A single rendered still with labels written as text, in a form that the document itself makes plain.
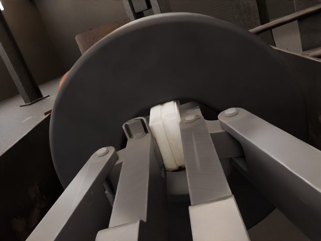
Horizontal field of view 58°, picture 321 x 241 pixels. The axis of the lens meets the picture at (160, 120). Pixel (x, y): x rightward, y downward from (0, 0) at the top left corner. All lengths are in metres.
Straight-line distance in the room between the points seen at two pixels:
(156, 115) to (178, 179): 0.07
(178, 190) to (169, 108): 0.06
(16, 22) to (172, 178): 11.05
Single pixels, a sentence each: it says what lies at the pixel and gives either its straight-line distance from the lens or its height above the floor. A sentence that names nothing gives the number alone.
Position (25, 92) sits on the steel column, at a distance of 6.74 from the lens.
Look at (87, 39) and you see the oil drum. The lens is 2.86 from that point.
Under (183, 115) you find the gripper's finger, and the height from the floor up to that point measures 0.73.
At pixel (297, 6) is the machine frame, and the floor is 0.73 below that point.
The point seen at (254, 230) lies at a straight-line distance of 0.26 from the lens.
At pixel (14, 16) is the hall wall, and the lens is 11.24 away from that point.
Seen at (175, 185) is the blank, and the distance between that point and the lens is 0.20.
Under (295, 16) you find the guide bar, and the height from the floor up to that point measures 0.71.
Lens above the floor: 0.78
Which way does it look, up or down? 19 degrees down
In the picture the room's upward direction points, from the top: 20 degrees counter-clockwise
